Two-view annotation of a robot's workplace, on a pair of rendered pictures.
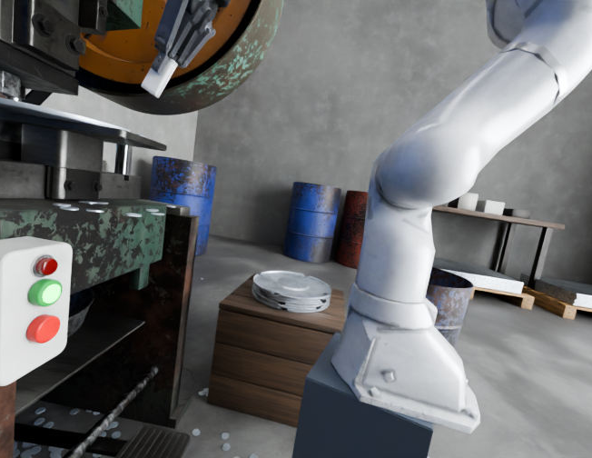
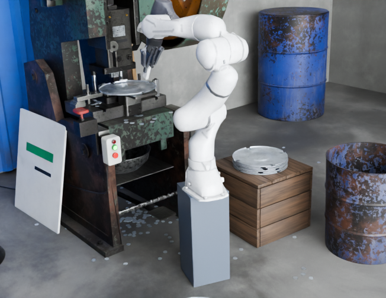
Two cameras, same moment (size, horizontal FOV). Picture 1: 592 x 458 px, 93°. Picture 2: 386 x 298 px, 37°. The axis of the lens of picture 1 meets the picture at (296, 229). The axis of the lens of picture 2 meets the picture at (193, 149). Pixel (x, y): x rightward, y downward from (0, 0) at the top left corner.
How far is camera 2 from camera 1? 234 cm
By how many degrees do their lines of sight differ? 49
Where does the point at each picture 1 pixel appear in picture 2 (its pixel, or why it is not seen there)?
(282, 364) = (235, 202)
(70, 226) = (127, 127)
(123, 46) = not seen: hidden behind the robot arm
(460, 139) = (178, 116)
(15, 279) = (109, 144)
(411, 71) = not seen: outside the picture
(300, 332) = (240, 184)
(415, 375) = (194, 184)
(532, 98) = (207, 98)
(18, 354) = (111, 159)
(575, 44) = (212, 83)
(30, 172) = (119, 109)
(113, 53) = not seen: hidden behind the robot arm
